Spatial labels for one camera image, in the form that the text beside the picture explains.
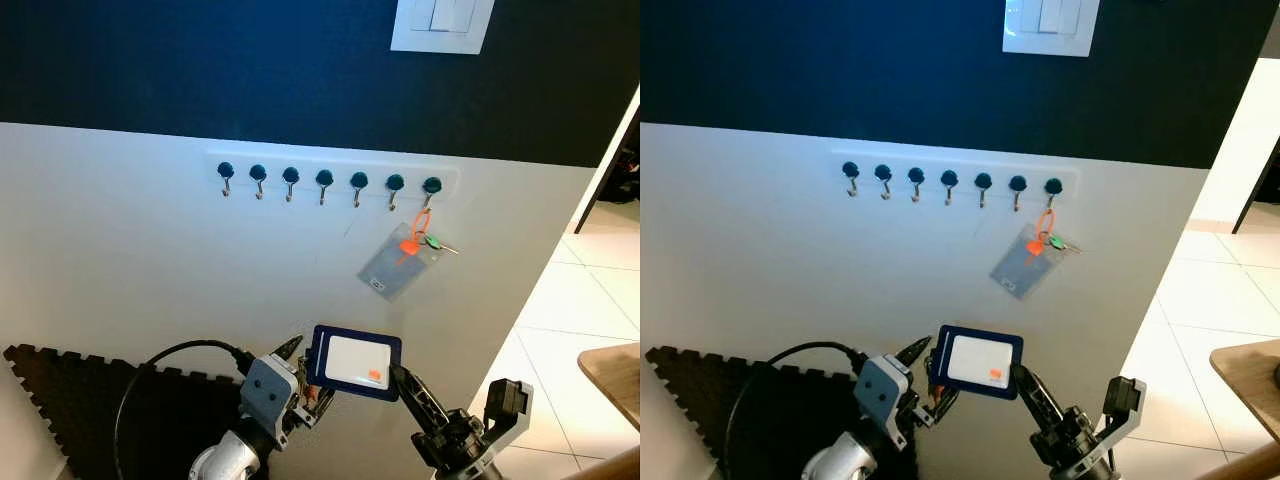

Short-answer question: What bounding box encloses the clear card sleeve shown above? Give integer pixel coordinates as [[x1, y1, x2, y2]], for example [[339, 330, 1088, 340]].
[[357, 222, 442, 303], [989, 222, 1064, 301]]

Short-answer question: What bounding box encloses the white light switch plate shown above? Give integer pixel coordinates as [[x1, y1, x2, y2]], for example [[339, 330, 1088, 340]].
[[390, 0, 496, 55], [1003, 0, 1101, 57]]

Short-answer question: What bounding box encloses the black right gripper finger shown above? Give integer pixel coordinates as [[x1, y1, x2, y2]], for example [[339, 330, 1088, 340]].
[[390, 366, 451, 439], [1010, 366, 1069, 439]]

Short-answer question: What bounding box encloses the light wooden furniture edge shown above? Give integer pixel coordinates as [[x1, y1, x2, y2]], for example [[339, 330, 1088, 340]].
[[1195, 452, 1280, 480], [540, 446, 641, 480]]

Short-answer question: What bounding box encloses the orange loop strap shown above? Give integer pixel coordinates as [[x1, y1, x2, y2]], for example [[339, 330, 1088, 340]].
[[397, 205, 435, 267], [1025, 207, 1057, 267]]

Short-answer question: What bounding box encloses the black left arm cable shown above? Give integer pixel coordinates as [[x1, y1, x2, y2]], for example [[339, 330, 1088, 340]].
[[725, 341, 873, 480], [113, 339, 257, 480]]

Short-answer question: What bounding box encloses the light wooden table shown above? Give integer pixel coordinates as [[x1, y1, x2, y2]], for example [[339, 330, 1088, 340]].
[[578, 342, 641, 432], [1210, 340, 1280, 442]]

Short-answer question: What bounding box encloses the black foam puzzle mat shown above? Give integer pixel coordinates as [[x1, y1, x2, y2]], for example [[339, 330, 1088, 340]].
[[3, 344, 253, 480], [645, 345, 926, 480]]

